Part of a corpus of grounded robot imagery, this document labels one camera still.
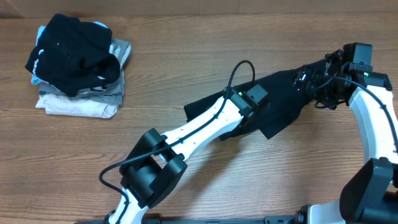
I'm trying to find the dark navy t-shirt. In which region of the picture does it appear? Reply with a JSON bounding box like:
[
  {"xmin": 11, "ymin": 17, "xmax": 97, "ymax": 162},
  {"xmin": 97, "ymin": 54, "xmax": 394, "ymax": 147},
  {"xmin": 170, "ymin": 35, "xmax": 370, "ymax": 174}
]
[{"xmin": 184, "ymin": 59, "xmax": 326, "ymax": 140}]

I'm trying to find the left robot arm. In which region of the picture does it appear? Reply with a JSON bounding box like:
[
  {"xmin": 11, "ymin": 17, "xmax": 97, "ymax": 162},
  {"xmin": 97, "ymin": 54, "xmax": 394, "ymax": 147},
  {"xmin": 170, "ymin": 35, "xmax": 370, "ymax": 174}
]
[{"xmin": 104, "ymin": 85, "xmax": 268, "ymax": 223}]

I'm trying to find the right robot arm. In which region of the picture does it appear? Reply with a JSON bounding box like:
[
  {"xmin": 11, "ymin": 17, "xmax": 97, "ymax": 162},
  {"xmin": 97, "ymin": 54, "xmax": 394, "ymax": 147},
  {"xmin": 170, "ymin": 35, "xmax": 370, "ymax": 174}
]
[{"xmin": 293, "ymin": 42, "xmax": 397, "ymax": 223}]

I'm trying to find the black folded garment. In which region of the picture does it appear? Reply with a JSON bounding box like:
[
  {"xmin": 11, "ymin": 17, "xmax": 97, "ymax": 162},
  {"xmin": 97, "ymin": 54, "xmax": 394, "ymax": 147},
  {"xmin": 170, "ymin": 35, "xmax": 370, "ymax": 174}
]
[{"xmin": 25, "ymin": 14, "xmax": 120, "ymax": 96}]

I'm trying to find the cream folded garment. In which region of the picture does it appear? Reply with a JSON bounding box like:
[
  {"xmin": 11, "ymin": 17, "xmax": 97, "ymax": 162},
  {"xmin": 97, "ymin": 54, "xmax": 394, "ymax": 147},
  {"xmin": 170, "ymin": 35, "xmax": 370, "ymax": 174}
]
[{"xmin": 35, "ymin": 94, "xmax": 119, "ymax": 119}]

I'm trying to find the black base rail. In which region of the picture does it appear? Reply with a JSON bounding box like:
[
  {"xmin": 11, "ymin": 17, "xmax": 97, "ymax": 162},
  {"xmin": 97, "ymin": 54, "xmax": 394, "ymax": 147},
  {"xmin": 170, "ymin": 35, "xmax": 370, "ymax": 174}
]
[{"xmin": 74, "ymin": 215, "xmax": 299, "ymax": 224}]

